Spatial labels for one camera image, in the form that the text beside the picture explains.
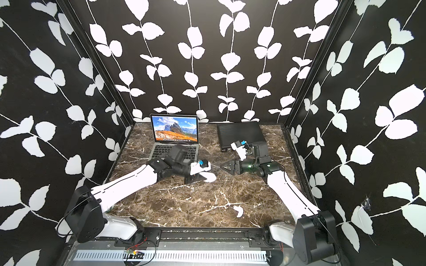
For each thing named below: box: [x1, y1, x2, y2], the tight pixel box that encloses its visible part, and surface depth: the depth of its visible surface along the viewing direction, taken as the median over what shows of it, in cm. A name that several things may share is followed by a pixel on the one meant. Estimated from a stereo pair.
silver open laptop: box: [146, 113, 200, 163], surface depth 106 cm
